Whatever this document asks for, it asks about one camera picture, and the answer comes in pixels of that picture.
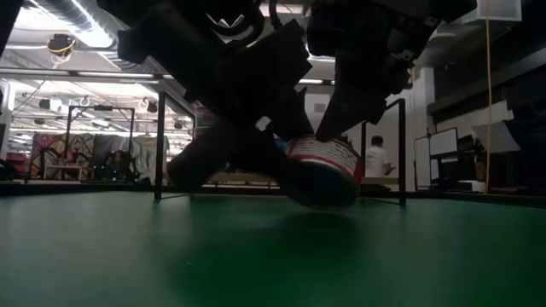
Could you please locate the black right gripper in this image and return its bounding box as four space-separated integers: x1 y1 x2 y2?
306 0 427 143

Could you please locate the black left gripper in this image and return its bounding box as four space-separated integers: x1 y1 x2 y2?
117 0 316 191

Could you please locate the red labelled can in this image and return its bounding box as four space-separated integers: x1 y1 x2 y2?
279 135 366 212

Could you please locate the person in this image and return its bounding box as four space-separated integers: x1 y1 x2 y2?
364 135 397 179

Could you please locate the white panel board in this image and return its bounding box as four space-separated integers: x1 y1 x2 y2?
414 126 460 191

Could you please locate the white draped cloth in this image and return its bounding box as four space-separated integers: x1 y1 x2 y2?
127 134 171 182

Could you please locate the green table mat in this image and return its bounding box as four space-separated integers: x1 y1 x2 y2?
0 189 546 307

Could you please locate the white box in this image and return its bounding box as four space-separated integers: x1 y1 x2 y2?
456 179 486 193

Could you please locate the grey angled panel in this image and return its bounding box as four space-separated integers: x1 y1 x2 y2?
471 120 521 154

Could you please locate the long LED light bar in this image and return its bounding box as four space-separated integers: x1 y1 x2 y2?
0 67 338 86

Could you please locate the colourful patterned cloth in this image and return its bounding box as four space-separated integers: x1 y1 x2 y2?
29 132 96 180

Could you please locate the wooden shelf black metal frame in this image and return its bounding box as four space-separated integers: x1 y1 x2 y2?
153 90 407 206

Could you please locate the black metal table frame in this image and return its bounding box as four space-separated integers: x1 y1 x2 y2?
0 181 546 210

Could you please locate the long ribbed silver duct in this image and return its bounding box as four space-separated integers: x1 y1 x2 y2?
33 0 163 76

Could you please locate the black ceiling cable reel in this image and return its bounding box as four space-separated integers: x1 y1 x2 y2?
45 32 77 59

